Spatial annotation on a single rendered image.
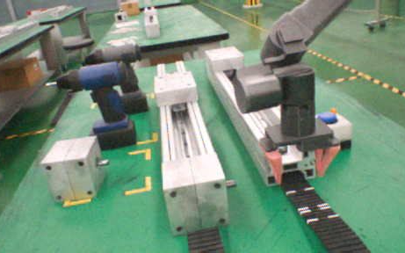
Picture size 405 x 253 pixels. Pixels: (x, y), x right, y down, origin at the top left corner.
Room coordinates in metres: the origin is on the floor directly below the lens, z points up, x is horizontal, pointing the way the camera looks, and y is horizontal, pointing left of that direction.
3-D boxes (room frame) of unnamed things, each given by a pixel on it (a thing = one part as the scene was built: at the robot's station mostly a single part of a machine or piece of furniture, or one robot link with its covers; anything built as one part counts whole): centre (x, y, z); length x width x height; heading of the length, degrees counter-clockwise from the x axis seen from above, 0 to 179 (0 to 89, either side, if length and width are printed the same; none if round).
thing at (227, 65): (1.23, -0.10, 0.87); 0.16 x 0.11 x 0.07; 5
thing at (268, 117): (0.98, -0.12, 0.82); 0.80 x 0.10 x 0.09; 5
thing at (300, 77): (0.54, -0.15, 0.99); 0.07 x 0.06 x 0.07; 102
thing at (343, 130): (0.71, -0.26, 0.81); 0.10 x 0.08 x 0.06; 95
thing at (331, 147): (0.54, -0.18, 0.86); 0.07 x 0.07 x 0.09; 5
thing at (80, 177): (0.67, 0.28, 0.83); 0.11 x 0.10 x 0.10; 91
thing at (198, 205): (0.52, 0.02, 0.83); 0.12 x 0.09 x 0.10; 95
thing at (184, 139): (0.96, 0.07, 0.82); 0.80 x 0.10 x 0.09; 5
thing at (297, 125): (0.54, -0.15, 0.93); 0.10 x 0.07 x 0.07; 95
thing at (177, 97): (0.96, 0.07, 0.87); 0.16 x 0.11 x 0.07; 5
